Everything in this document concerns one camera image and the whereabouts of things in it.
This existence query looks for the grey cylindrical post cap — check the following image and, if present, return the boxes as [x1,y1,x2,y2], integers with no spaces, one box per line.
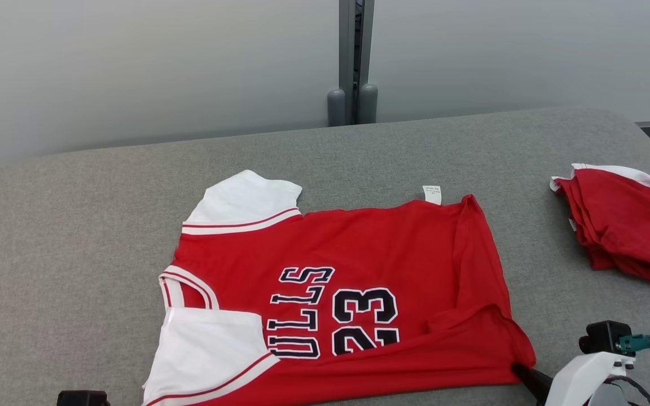
[327,88,347,127]
[358,83,379,125]

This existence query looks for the red number 23 jersey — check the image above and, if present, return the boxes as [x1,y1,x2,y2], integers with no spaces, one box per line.
[142,169,536,406]

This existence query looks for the red shorts white waistband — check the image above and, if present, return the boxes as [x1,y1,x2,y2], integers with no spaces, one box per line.
[549,163,650,292]

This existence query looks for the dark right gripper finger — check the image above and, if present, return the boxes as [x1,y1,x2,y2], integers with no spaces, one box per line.
[511,362,555,406]

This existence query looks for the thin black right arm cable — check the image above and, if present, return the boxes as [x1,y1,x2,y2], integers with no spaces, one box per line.
[604,375,650,406]

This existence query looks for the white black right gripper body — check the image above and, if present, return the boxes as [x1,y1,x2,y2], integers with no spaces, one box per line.
[545,351,636,406]

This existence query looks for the grey metal partition post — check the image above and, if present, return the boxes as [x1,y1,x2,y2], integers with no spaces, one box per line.
[339,0,375,126]

